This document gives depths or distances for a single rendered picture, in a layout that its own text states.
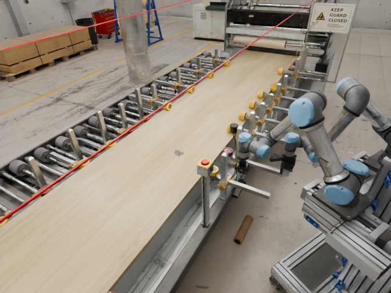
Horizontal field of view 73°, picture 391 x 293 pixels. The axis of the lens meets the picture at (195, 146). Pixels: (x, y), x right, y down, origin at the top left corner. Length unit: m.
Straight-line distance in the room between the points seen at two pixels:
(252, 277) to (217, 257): 0.33
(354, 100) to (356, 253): 0.77
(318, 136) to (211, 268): 1.54
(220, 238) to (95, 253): 1.35
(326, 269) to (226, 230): 0.88
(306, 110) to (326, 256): 1.45
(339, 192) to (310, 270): 1.06
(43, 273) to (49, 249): 0.13
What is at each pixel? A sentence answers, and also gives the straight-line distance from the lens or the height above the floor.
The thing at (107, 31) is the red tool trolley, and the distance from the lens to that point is 9.73.
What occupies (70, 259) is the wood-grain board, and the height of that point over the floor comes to 0.90.
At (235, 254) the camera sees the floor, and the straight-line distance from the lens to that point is 2.51.
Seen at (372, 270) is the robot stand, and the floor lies 0.94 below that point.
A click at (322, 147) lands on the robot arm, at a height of 1.41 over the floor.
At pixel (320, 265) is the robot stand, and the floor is 0.21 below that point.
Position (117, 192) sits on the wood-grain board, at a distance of 1.80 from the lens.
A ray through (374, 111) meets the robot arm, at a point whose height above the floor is 1.35.
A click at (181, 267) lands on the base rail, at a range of 1.64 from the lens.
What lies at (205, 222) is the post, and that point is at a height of 0.74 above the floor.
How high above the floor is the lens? 2.12
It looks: 36 degrees down
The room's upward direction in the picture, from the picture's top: 2 degrees counter-clockwise
